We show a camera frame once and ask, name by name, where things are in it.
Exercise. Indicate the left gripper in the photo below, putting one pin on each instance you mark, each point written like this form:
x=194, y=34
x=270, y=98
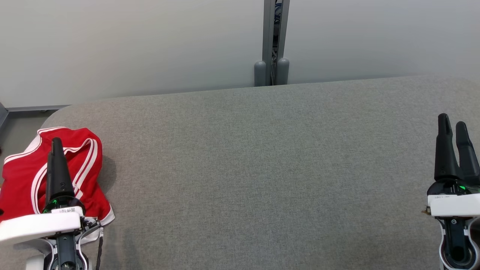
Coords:
x=33, y=227

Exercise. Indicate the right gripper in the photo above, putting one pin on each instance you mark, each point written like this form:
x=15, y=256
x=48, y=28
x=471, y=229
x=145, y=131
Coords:
x=453, y=205

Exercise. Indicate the red basketball jersey white sleeves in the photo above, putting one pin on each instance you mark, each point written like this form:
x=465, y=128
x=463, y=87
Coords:
x=22, y=180

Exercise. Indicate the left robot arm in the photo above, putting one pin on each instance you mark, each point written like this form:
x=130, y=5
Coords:
x=66, y=251

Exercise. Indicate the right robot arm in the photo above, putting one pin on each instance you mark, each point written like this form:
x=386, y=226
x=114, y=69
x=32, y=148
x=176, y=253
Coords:
x=455, y=240

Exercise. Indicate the grey cylindrical post foot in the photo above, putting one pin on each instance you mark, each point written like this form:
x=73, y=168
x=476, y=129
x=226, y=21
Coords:
x=260, y=75
x=283, y=71

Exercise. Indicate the grey metal partition post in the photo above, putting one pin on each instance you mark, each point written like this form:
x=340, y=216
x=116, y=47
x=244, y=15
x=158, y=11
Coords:
x=268, y=30

